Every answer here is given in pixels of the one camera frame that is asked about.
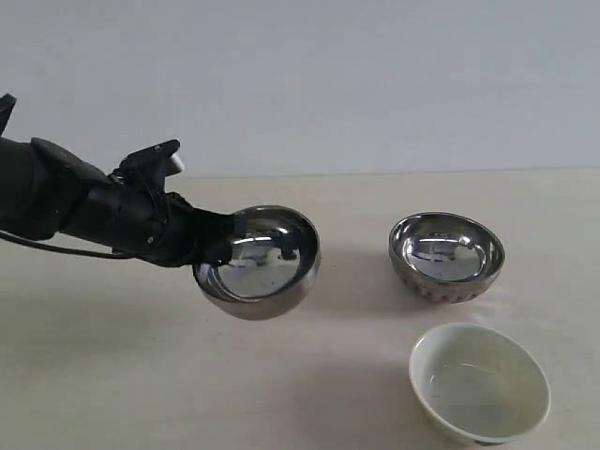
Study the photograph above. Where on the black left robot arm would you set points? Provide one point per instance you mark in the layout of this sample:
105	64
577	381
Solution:
46	190

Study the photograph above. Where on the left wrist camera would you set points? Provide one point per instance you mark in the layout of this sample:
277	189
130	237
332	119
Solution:
151	166

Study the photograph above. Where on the white ceramic bowl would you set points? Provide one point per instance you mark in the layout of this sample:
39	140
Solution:
478	386

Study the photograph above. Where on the ribbed stainless steel bowl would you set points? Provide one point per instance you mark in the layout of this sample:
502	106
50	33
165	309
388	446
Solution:
445	258

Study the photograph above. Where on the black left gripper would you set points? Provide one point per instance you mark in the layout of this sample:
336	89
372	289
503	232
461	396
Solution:
157	227

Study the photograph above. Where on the smooth stainless steel bowl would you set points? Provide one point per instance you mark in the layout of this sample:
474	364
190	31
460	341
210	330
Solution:
273	260

